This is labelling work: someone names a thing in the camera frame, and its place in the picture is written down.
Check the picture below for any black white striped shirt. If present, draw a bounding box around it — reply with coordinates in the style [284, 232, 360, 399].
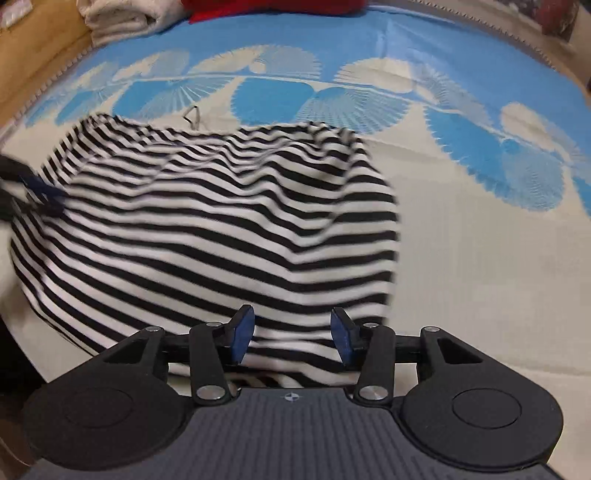
[9, 112, 402, 389]

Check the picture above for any blue white patterned blanket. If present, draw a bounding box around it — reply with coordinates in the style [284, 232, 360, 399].
[0, 4, 591, 393]

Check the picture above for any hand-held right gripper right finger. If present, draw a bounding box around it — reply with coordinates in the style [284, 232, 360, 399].
[329, 307, 486, 408]

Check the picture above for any cream folded towel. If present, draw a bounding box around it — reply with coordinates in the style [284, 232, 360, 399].
[75, 0, 197, 48]

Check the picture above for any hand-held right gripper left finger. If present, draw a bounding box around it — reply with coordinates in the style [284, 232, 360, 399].
[99, 305, 256, 408]

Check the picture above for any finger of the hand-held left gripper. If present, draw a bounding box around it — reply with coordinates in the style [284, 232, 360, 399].
[0, 154, 66, 223]

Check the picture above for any wooden bed frame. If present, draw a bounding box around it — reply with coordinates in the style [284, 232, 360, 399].
[0, 0, 93, 132]

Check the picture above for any dark red patterned cloth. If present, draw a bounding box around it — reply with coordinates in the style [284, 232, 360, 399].
[537, 0, 581, 45]

